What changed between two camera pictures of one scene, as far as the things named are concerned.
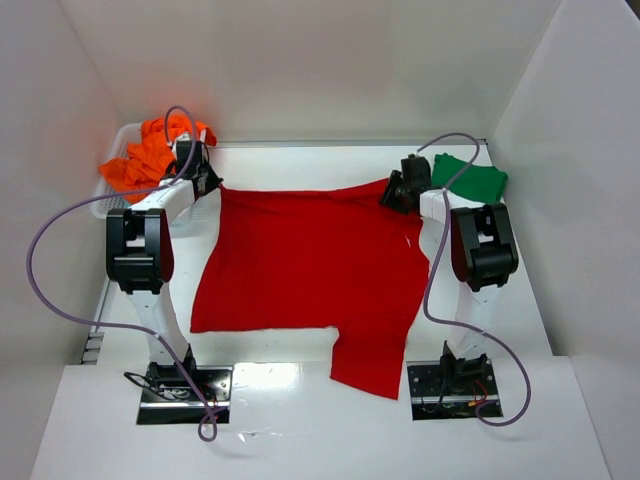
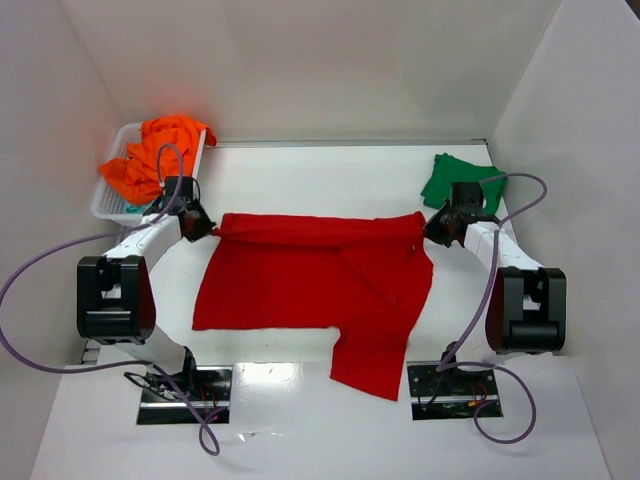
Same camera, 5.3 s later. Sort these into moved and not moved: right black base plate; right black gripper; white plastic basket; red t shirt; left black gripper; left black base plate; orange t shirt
Moved: red t shirt; left black gripper; right black gripper
Not moved: left black base plate; orange t shirt; right black base plate; white plastic basket
